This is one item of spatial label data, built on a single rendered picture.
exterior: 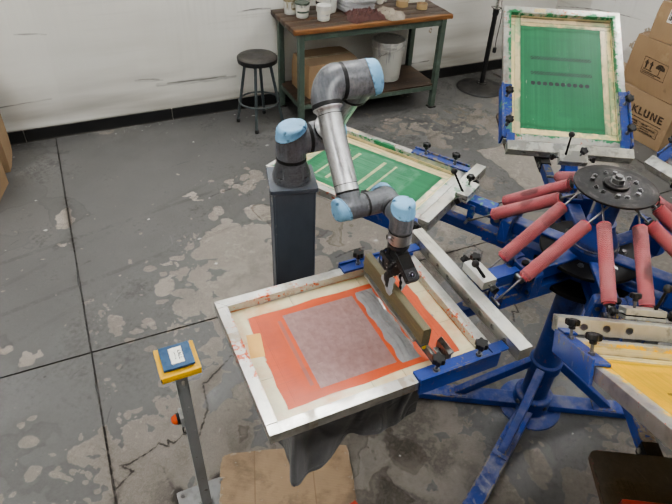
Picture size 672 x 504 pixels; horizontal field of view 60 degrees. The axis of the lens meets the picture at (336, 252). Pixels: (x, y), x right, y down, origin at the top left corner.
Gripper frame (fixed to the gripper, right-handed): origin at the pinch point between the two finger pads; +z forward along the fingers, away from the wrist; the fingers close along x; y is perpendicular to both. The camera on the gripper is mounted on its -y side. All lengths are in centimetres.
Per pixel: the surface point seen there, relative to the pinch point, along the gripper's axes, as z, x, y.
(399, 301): -0.8, 1.5, -5.1
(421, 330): -0.7, 1.5, -19.0
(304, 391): 13.6, 39.6, -16.4
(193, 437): 55, 72, 10
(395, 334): 12.8, 2.4, -7.0
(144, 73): 66, 25, 380
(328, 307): 13.7, 17.8, 14.4
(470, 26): 59, -307, 379
